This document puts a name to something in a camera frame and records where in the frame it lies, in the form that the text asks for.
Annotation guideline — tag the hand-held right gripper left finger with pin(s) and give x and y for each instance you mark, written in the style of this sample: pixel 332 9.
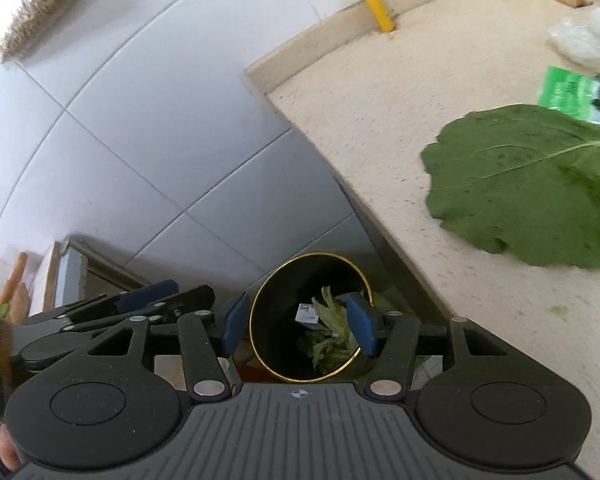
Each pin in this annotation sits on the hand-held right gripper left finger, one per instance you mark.
pixel 236 322

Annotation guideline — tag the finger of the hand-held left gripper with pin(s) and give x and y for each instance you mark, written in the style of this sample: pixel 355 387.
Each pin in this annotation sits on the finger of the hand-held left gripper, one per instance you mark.
pixel 190 300
pixel 147 294

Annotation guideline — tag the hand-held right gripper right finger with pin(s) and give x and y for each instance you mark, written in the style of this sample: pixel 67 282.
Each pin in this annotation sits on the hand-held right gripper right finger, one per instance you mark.
pixel 362 325

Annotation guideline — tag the pale green cabbage leaves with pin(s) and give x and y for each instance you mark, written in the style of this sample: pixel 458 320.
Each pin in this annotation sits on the pale green cabbage leaves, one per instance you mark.
pixel 332 312

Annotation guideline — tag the black bin with gold rim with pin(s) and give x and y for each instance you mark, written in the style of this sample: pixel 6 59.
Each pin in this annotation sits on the black bin with gold rim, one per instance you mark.
pixel 280 310

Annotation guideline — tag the person's left hand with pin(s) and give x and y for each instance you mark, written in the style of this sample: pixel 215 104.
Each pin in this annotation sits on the person's left hand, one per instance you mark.
pixel 9 452

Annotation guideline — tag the orange carrot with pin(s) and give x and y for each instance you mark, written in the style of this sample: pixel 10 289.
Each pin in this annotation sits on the orange carrot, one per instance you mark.
pixel 16 272

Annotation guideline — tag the white printed paper tag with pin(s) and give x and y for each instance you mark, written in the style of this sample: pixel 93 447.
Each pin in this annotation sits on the white printed paper tag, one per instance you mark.
pixel 306 316

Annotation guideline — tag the brown counter base panel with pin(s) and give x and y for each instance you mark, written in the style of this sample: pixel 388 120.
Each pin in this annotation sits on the brown counter base panel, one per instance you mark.
pixel 375 255

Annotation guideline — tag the large dark green leaf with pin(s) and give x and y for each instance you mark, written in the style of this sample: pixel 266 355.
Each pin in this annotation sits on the large dark green leaf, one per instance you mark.
pixel 520 185

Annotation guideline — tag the brown straw brush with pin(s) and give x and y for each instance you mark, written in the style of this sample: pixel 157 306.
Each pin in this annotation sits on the brown straw brush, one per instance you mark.
pixel 45 5

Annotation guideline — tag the green snack packet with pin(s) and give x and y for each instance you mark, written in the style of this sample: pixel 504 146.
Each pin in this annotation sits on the green snack packet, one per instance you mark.
pixel 567 92

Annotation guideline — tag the clear crumpled plastic wrap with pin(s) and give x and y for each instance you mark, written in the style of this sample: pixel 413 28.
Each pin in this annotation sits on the clear crumpled plastic wrap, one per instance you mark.
pixel 585 37

